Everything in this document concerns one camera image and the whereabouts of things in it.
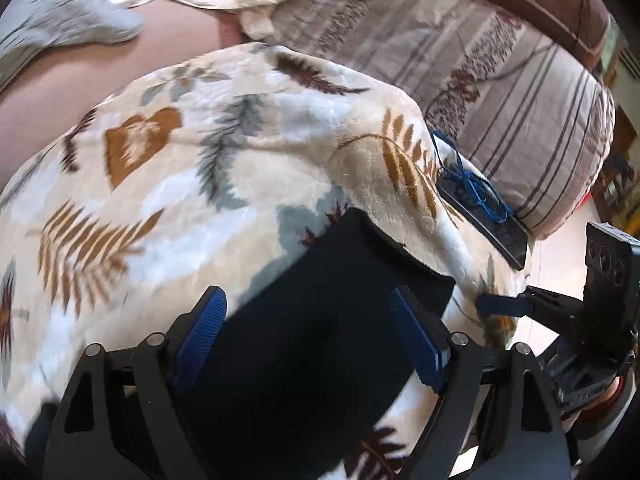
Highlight black device with blue cord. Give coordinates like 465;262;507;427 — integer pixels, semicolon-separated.
430;129;528;271

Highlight black camera box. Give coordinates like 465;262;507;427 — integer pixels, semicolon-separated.
584;222;639;336

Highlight leaf-print fleece blanket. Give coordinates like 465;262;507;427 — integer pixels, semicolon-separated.
1;44;523;479

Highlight pink bed sheet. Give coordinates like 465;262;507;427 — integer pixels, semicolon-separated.
1;0;241;184

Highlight person's right hand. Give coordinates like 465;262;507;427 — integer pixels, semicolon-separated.
562;376;625;426

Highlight striped brown bedspread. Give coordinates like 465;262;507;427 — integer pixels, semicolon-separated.
271;0;615;238

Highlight black pants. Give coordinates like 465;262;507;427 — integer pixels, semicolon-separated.
177;208;454;479

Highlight grey quilted pillow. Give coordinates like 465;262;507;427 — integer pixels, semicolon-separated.
1;0;143;88

